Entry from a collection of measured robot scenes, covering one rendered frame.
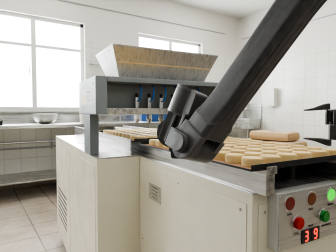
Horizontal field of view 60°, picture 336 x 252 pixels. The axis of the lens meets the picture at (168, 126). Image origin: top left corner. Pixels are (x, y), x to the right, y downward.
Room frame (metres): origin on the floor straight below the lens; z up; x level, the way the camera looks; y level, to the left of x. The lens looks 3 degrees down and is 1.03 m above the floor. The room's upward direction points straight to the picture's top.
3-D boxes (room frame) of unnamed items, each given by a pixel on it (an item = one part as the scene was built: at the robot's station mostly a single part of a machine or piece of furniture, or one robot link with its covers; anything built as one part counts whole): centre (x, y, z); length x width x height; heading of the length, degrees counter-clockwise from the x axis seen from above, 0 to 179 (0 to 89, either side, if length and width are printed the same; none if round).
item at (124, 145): (1.83, 0.46, 0.88); 1.28 x 0.01 x 0.07; 28
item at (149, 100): (1.36, 0.08, 1.07); 0.06 x 0.03 x 0.18; 28
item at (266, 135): (4.80, -1.75, 0.64); 0.72 x 0.42 x 0.15; 40
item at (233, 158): (0.74, -0.17, 0.91); 0.05 x 0.05 x 0.02
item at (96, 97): (1.51, 0.06, 1.01); 0.72 x 0.33 x 0.34; 118
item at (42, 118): (3.75, 1.58, 0.94); 0.33 x 0.33 x 0.12
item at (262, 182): (1.54, 0.24, 0.87); 2.01 x 0.03 x 0.07; 28
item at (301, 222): (0.70, -0.32, 0.76); 0.03 x 0.02 x 0.03; 118
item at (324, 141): (1.00, -0.52, 0.95); 0.09 x 0.07 x 0.07; 74
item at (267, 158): (0.72, -0.25, 0.91); 0.05 x 0.05 x 0.02
